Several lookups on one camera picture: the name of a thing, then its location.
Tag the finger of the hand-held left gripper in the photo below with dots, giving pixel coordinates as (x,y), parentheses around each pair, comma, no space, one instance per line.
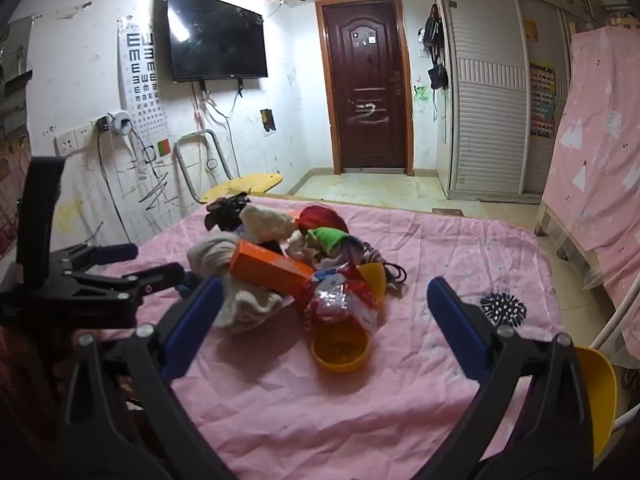
(155,277)
(117,253)

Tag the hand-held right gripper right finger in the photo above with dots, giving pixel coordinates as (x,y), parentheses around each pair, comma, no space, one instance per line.
(460,330)

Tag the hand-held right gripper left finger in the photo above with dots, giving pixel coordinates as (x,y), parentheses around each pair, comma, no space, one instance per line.
(195,325)

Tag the orange cardboard box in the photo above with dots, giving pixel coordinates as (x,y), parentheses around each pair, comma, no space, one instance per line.
(265,265)

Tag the red and clear plastic packet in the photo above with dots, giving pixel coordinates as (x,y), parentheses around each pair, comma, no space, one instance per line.
(335,300)

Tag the beige cloth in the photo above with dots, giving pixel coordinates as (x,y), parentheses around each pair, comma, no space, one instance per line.
(245,310)

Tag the black cloth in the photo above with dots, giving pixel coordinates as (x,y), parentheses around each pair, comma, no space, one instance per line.
(225,212)

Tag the yellow plastic bowl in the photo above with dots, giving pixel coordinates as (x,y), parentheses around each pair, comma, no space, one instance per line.
(340,352)
(372,280)

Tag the black plug adapter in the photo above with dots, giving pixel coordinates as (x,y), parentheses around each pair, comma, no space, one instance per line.
(103,124)

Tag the brown floor tile piece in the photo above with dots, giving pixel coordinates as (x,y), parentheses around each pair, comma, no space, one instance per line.
(446,212)

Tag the cream fluffy cloth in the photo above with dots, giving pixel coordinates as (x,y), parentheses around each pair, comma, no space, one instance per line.
(265,222)

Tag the grey and white cloth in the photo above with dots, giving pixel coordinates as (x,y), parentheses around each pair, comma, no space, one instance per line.
(345,257)

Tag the pink printed bedsheet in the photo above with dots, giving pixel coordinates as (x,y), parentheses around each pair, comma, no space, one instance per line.
(350,410)

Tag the green cloth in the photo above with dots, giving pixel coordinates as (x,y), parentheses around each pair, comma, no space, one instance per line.
(327,240)

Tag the red cloth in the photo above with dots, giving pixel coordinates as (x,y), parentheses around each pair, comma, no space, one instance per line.
(322,217)

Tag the white eye chart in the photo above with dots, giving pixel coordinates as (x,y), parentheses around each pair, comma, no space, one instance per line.
(142,75)

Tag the white metal chair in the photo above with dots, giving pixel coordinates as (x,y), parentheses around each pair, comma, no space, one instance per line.
(626,419)

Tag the white louvered wardrobe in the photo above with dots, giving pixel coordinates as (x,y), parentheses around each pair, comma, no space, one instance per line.
(487,125)

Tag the pink tree-print curtain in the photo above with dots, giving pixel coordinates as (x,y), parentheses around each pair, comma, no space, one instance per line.
(600,160)

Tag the small black hanging bag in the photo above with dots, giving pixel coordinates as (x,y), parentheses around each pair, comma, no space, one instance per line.
(438,77)

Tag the dark red door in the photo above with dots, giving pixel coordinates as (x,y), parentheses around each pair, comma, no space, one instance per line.
(367,85)

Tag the white wall socket panel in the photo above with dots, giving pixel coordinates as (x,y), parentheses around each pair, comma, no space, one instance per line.
(75,139)

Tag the white round wall device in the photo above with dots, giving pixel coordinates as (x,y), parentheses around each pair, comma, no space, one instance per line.
(121,122)

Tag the wooden bed frame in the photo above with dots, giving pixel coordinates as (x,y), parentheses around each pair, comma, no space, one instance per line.
(547,230)

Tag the grey metal tube frame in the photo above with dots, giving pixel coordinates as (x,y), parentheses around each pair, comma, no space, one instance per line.
(200,132)

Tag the wall junction box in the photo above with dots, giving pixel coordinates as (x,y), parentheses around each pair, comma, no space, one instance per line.
(268,120)

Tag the black wall-mounted television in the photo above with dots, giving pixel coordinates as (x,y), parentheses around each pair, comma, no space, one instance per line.
(215,35)

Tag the colourful grid wall poster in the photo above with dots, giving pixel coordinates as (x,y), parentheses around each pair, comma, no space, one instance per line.
(543,100)

